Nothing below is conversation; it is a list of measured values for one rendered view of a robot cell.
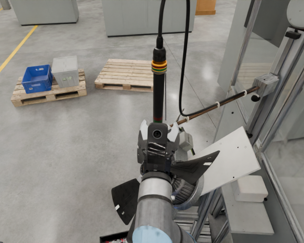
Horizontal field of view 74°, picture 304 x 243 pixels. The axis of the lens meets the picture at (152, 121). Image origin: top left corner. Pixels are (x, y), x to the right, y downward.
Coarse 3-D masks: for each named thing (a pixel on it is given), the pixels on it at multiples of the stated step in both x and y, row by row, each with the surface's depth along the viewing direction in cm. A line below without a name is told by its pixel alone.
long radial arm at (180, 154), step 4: (180, 132) 137; (180, 148) 126; (176, 152) 120; (180, 152) 123; (184, 152) 126; (176, 156) 118; (180, 156) 121; (184, 156) 123; (172, 160) 116; (184, 160) 121
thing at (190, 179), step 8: (216, 152) 86; (192, 160) 92; (200, 160) 86; (208, 160) 82; (176, 168) 87; (184, 168) 84; (192, 168) 81; (200, 168) 78; (184, 176) 78; (192, 176) 76; (200, 176) 74
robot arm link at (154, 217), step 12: (144, 204) 40; (156, 204) 39; (168, 204) 41; (144, 216) 38; (156, 216) 38; (168, 216) 39; (144, 228) 36; (156, 228) 36; (168, 228) 37; (144, 240) 35; (156, 240) 35; (168, 240) 36
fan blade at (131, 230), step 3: (135, 216) 90; (135, 219) 89; (132, 222) 89; (132, 225) 88; (132, 228) 88; (129, 231) 87; (132, 231) 87; (129, 234) 87; (132, 234) 86; (126, 237) 87; (129, 237) 86; (126, 240) 86; (129, 240) 85; (132, 240) 85
